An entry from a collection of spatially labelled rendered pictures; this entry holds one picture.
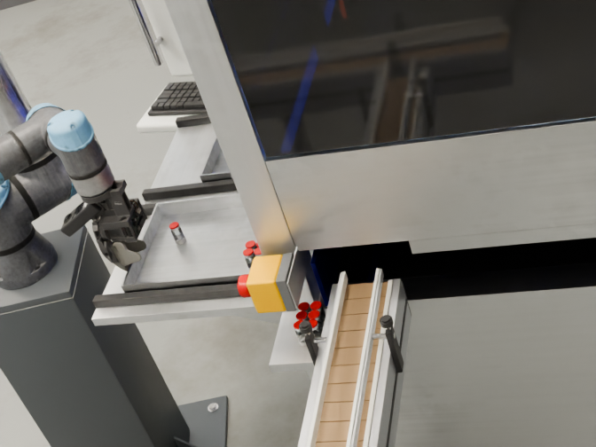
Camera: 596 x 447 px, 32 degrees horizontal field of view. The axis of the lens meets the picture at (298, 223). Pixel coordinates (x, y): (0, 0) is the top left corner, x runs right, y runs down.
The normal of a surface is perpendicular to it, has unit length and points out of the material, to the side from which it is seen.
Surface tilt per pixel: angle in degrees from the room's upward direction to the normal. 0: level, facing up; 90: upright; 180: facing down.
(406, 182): 90
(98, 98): 0
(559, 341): 90
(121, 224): 90
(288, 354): 0
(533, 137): 90
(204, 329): 0
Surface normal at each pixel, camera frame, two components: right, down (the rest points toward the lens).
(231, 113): -0.17, 0.64
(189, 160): -0.26, -0.76
